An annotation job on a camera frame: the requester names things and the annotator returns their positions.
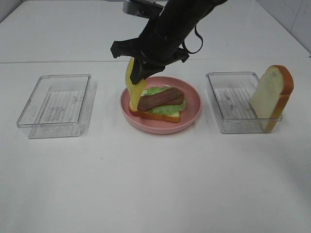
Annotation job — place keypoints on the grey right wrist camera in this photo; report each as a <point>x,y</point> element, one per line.
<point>142,8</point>

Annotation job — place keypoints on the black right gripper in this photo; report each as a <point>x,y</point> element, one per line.
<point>157,46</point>

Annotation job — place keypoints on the pink round plate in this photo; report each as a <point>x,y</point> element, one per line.
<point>188,116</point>

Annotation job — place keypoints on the clear right plastic container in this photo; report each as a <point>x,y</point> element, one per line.
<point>230,94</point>

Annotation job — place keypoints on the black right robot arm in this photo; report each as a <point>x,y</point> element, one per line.
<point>187,13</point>

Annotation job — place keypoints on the white bread slice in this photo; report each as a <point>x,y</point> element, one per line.
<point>147,115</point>

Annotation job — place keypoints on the clear left plastic container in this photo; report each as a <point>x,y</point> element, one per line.
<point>59,106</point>

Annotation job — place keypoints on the green lettuce leaf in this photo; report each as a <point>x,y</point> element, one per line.
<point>168,110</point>

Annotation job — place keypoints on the bacon strip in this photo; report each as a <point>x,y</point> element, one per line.
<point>150,101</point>
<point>177,101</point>

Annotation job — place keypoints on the clear plastic container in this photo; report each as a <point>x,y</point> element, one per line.
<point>230,94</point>
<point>59,106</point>

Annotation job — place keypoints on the yellow cheese slice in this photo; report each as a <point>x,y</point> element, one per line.
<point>134,90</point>

